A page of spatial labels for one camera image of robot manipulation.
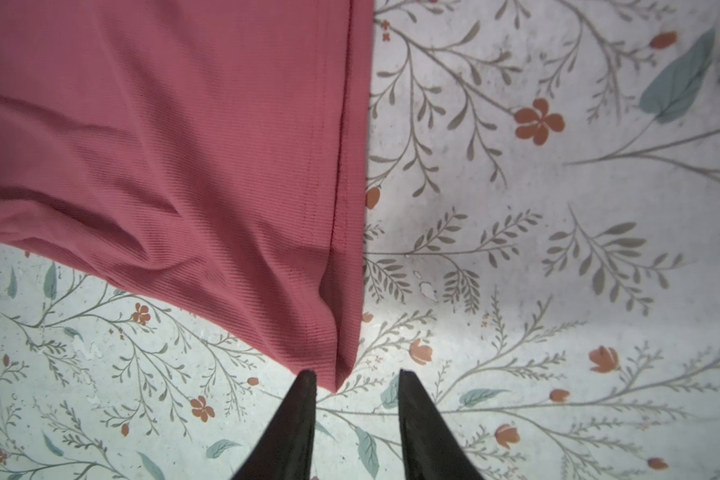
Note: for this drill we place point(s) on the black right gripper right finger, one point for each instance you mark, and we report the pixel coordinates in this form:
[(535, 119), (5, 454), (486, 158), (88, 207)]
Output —
[(429, 449)]

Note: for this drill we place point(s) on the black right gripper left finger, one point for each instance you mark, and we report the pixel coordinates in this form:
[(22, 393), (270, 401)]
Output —
[(285, 449)]

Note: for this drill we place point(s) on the maroon tank top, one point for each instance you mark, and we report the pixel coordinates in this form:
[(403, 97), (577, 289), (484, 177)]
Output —
[(210, 154)]

